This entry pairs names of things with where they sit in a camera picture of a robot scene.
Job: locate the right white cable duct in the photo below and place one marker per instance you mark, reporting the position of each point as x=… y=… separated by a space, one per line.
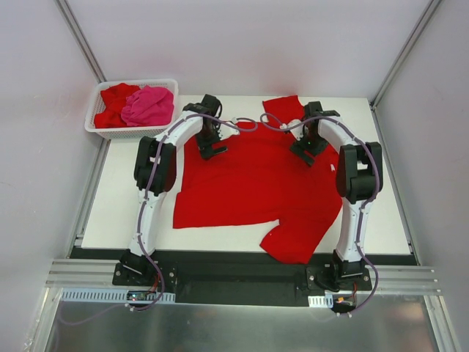
x=325 y=301

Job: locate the pink t shirt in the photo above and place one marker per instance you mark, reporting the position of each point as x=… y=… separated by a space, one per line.
x=149 y=106

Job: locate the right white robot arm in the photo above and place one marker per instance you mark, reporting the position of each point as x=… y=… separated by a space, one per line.
x=359 y=179

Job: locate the aluminium frame post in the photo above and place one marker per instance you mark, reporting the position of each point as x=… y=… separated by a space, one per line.
x=422 y=23
x=77 y=32

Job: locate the left white cable duct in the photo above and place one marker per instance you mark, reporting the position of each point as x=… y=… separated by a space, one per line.
x=116 y=296

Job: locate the white cable duct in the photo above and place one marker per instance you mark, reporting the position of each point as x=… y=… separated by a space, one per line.
x=116 y=296
x=325 y=301

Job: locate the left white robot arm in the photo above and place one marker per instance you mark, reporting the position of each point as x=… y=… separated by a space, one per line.
x=155 y=174

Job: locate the right aluminium frame post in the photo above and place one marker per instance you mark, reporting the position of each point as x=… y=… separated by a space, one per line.
x=422 y=23

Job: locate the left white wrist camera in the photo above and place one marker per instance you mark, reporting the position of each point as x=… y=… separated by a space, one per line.
x=228 y=129

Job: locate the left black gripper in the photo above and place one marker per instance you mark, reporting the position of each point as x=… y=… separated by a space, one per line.
x=211 y=150

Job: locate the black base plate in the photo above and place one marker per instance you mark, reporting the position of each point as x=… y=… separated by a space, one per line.
x=231 y=278

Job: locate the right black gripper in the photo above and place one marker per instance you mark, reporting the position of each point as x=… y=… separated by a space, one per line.
x=305 y=152

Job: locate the left aluminium frame post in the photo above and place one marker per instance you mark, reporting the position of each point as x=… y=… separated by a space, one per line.
x=77 y=32

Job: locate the red t shirt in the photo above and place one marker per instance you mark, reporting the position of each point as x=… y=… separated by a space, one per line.
x=257 y=180
x=115 y=99

